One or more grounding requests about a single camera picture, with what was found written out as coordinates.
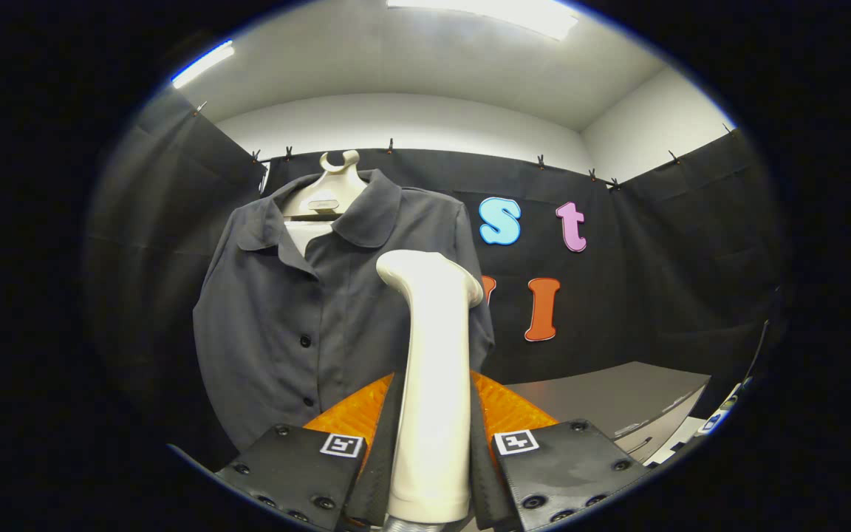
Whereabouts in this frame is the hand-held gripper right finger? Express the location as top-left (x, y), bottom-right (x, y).
top-left (468, 369), bottom-right (652, 532)

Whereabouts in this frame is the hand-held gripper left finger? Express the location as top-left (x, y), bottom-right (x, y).
top-left (215, 372), bottom-right (406, 532)

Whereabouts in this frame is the dark grey button shirt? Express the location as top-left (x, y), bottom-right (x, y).
top-left (193, 170), bottom-right (496, 453)

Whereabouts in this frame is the cream garment hanger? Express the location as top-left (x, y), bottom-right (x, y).
top-left (281, 150), bottom-right (369, 222)

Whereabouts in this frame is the grey top drawer cabinet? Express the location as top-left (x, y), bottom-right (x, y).
top-left (503, 361), bottom-right (712, 465)

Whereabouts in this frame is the white side table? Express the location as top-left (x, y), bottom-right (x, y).
top-left (647, 381), bottom-right (748, 468)

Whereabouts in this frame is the black backdrop cloth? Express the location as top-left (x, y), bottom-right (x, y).
top-left (82, 85), bottom-right (792, 474)

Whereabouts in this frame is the row of black cloth clips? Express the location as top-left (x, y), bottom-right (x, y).
top-left (191, 100), bottom-right (735, 189)

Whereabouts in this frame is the narrow ceiling light panel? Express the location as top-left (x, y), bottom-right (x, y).
top-left (171, 41), bottom-right (236, 89)

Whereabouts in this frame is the large ceiling light panel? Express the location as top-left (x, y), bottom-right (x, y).
top-left (387, 0), bottom-right (580, 41)

